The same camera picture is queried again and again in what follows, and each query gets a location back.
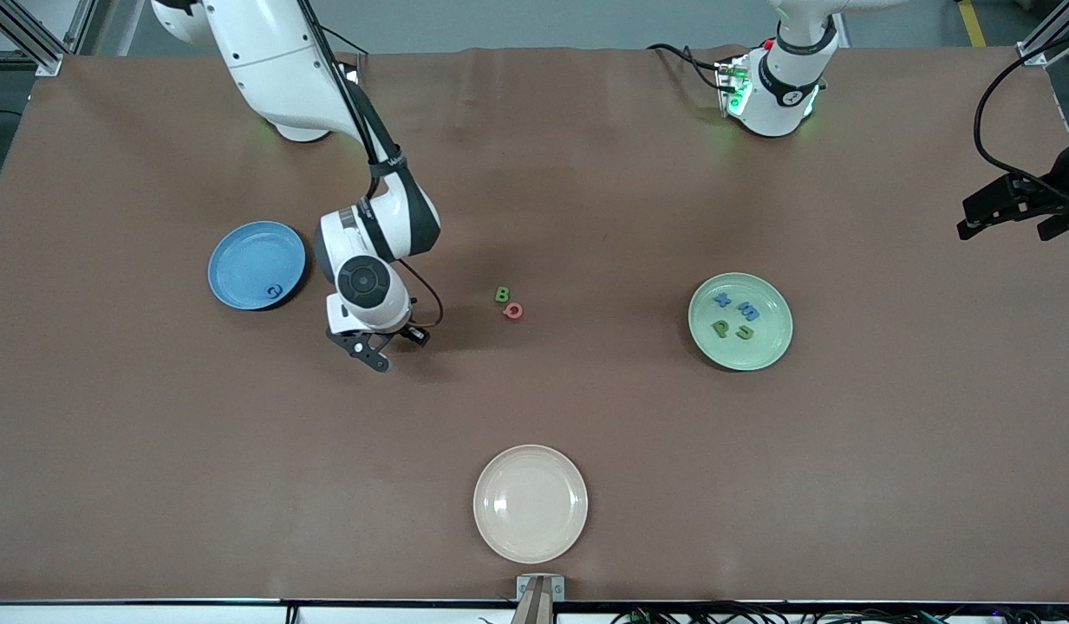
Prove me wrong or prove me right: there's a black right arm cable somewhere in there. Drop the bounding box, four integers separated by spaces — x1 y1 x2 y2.
395 258 445 328

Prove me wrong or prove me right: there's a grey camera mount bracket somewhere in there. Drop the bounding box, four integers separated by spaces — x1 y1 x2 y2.
510 574 566 624

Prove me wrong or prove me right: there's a beige plate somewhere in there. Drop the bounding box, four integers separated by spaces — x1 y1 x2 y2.
473 444 589 565

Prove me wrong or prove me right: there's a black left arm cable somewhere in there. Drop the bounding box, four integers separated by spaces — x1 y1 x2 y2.
974 48 1069 187

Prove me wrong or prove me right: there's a black base cable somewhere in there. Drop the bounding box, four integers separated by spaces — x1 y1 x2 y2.
647 42 727 92

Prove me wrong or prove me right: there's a brown table cover sheet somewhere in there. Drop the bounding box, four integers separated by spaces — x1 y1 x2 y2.
0 45 1069 603

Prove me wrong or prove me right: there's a white table edge rail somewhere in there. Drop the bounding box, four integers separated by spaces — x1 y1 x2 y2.
0 601 1069 624

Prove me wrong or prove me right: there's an aluminium frame profile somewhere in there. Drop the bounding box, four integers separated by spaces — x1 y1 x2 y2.
0 0 97 77
1015 0 1069 67

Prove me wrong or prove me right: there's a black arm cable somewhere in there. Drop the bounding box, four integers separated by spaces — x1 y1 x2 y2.
395 258 445 328
974 48 1069 187

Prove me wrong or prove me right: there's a green plate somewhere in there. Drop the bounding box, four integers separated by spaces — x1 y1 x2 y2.
688 272 794 372

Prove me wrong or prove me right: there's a black cable bundle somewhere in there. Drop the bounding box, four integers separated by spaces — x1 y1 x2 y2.
612 600 1069 624

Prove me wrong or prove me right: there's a blue plate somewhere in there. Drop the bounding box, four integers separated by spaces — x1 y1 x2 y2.
207 220 307 311

